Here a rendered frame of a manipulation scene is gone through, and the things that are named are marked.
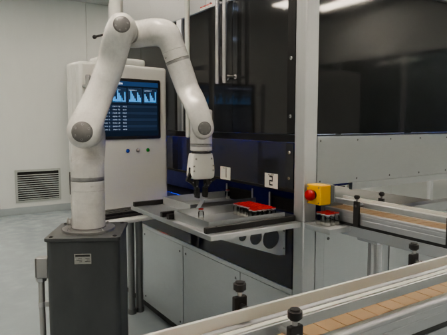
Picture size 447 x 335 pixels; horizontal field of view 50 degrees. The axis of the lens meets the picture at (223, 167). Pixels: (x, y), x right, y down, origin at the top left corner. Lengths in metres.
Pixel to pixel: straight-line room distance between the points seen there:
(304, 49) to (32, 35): 5.63
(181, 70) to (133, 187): 0.95
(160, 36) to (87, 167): 0.53
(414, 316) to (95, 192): 1.20
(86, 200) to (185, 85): 0.54
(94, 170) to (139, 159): 0.81
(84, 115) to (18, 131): 5.28
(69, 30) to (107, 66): 5.50
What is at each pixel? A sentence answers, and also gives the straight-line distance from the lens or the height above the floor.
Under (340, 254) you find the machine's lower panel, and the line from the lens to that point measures 2.00.
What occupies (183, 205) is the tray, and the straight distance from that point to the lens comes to 2.04.
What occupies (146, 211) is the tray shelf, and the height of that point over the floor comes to 0.88.
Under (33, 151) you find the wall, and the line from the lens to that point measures 7.02.
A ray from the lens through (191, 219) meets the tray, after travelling 1.75.
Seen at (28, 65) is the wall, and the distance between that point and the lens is 7.04.
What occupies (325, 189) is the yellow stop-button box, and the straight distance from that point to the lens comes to 1.75.
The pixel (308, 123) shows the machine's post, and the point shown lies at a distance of 1.79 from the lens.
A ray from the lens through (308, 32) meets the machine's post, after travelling 1.82.
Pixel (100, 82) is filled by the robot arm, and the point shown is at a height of 1.40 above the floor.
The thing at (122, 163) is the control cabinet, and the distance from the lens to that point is 2.49.
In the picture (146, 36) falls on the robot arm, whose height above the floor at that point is 1.57.
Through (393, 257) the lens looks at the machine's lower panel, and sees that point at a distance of 2.26.
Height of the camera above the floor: 1.26
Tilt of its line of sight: 5 degrees down
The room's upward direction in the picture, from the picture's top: straight up
